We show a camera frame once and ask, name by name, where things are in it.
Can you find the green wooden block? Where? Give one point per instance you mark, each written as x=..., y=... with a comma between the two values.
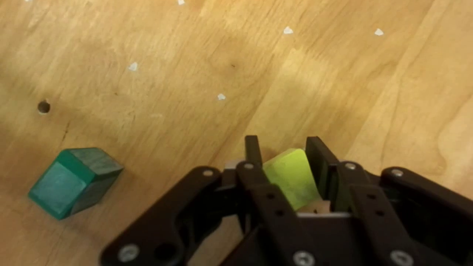
x=74, y=181

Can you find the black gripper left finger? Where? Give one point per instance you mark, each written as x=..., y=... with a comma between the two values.
x=207, y=212

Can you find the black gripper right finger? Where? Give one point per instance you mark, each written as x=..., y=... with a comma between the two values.
x=389, y=208

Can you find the yellow wooden block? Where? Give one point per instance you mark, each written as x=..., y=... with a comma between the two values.
x=293, y=178

